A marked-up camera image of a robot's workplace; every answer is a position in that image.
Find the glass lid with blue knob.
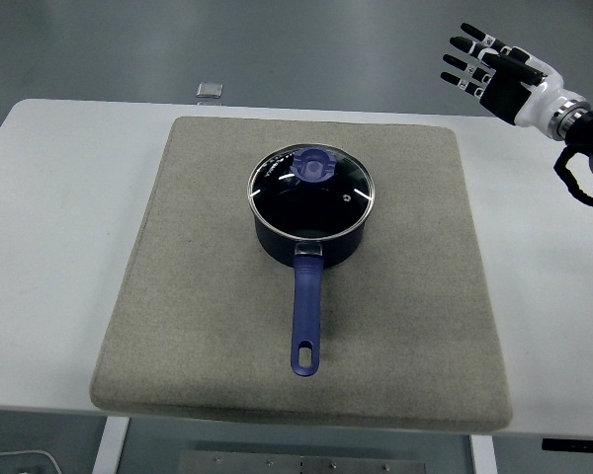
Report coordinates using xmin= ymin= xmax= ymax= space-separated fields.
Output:
xmin=246 ymin=142 xmax=376 ymax=238

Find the grey metal plate with screws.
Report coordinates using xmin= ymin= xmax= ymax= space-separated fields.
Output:
xmin=177 ymin=449 xmax=427 ymax=474

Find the white table leg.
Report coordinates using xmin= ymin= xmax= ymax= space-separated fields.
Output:
xmin=91 ymin=417 xmax=130 ymax=474
xmin=468 ymin=434 xmax=498 ymax=474

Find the dark pot with blue handle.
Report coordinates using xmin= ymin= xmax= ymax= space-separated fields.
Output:
xmin=248 ymin=144 xmax=376 ymax=378

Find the white and black hand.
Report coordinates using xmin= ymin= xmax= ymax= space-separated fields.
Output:
xmin=440 ymin=22 xmax=590 ymax=138

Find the black table control panel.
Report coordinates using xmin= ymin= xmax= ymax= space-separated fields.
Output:
xmin=541 ymin=437 xmax=593 ymax=454

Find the beige fabric mat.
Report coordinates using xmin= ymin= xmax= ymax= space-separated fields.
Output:
xmin=89 ymin=116 xmax=514 ymax=435

